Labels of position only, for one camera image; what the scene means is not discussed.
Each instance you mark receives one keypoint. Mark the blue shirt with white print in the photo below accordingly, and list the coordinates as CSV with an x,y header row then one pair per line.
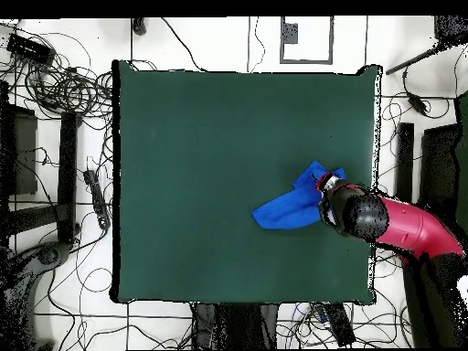
x,y
292,212

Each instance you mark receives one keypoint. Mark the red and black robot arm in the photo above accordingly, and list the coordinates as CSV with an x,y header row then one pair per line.
x,y
402,226

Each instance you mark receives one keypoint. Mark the black flat panel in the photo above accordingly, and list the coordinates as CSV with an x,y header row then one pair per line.
x,y
23,153
437,172

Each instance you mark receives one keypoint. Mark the black stand bar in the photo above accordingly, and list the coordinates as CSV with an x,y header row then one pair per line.
x,y
67,175
405,161

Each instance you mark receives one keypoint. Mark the dark green table cloth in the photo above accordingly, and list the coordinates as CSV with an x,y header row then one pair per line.
x,y
201,146

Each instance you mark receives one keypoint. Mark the black power strip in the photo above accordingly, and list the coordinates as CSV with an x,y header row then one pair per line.
x,y
340,325
97,197

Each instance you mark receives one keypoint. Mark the black rod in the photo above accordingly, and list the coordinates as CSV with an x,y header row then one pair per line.
x,y
413,60

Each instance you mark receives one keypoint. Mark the small dark grey square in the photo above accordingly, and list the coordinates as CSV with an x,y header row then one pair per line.
x,y
290,33

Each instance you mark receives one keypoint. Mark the black speckled block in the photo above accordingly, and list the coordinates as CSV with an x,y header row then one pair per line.
x,y
451,29

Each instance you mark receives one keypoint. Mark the small black cylinder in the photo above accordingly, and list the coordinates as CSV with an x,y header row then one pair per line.
x,y
139,26

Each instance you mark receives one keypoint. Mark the black stand base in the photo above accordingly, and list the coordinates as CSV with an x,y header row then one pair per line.
x,y
47,254

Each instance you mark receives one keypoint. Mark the grey square frame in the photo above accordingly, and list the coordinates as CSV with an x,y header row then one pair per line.
x,y
331,40

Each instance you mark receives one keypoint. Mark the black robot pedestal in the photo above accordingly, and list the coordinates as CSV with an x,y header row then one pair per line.
x,y
234,325

